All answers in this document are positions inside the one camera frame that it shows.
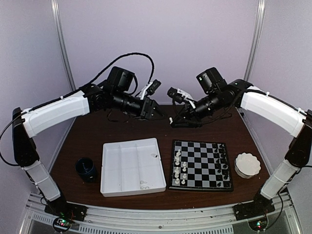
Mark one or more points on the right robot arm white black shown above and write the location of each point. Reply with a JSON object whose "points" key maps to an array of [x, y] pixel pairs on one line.
{"points": [[291, 120]]}

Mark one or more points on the aluminium front rail frame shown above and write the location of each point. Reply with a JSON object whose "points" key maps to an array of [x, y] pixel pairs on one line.
{"points": [[211, 220]]}

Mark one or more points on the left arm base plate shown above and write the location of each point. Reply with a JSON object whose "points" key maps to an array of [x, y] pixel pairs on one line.
{"points": [[69, 211]]}

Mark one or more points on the dark blue mug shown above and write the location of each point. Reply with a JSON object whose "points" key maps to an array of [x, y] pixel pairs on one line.
{"points": [[86, 170]]}

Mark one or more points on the white piece placed later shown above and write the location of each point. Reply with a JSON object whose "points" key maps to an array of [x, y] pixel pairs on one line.
{"points": [[176, 171]]}

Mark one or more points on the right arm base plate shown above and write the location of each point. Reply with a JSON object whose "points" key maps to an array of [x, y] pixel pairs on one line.
{"points": [[250, 210]]}

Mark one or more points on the left aluminium corner post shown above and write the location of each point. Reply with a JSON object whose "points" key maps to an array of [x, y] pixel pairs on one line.
{"points": [[62, 45]]}

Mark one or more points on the black white chess board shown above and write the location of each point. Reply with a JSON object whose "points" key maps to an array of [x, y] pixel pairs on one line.
{"points": [[208, 167]]}

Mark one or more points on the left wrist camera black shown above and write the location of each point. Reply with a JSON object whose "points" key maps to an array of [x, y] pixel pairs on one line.
{"points": [[120, 79]]}

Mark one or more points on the white piece passed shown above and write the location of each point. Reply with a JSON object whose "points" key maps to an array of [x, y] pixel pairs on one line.
{"points": [[177, 161]]}

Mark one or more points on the aluminium corner post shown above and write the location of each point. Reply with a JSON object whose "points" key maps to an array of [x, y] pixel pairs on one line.
{"points": [[258, 26], [62, 45]]}

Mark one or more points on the white plastic compartment tray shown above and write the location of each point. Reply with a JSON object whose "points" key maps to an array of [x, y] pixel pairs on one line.
{"points": [[132, 168]]}

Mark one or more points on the right aluminium corner post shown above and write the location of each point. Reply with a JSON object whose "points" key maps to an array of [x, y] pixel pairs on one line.
{"points": [[258, 26]]}

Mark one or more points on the white scalloped bowl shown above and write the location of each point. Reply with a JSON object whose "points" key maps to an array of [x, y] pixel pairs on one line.
{"points": [[247, 165]]}

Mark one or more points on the white piece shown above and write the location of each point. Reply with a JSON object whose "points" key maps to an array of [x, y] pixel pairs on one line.
{"points": [[178, 154]]}

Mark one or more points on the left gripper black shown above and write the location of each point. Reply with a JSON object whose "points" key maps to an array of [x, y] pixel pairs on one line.
{"points": [[147, 108]]}

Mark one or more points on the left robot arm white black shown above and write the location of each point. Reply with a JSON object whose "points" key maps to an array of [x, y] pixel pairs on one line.
{"points": [[30, 122]]}

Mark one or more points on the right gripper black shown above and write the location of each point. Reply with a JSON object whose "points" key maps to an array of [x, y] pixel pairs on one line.
{"points": [[191, 118]]}

